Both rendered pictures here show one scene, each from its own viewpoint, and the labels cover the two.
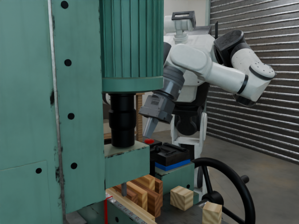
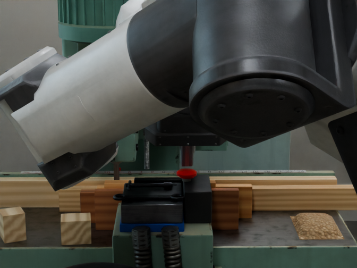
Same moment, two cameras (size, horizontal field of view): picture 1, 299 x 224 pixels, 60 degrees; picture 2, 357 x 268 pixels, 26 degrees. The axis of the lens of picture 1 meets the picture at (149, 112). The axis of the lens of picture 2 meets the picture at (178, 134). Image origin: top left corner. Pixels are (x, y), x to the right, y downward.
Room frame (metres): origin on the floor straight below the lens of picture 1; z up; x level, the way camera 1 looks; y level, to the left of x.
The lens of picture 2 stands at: (1.42, -0.85, 1.37)
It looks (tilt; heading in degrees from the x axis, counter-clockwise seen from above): 15 degrees down; 129
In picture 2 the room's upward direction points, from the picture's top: straight up
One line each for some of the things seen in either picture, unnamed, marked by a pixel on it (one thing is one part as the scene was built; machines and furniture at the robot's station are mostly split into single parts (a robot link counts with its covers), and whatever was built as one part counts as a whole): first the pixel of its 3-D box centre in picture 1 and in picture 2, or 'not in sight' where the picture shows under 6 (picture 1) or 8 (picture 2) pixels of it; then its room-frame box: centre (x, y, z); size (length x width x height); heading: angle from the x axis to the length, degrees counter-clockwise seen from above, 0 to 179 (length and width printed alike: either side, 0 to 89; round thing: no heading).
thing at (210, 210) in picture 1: (212, 216); (12, 224); (0.51, -0.14, 0.92); 0.03 x 0.03 x 0.05; 63
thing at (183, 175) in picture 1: (162, 175); (163, 245); (0.74, -0.04, 0.91); 0.15 x 0.14 x 0.09; 40
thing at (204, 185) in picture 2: (161, 152); (166, 200); (0.74, -0.04, 0.99); 0.13 x 0.11 x 0.06; 40
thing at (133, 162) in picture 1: (115, 166); (117, 135); (0.54, 0.08, 1.03); 0.14 x 0.07 x 0.09; 130
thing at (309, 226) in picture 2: not in sight; (316, 222); (0.86, 0.20, 0.91); 0.10 x 0.07 x 0.02; 130
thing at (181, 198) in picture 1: (181, 198); (76, 228); (0.60, -0.08, 0.92); 0.05 x 0.04 x 0.04; 46
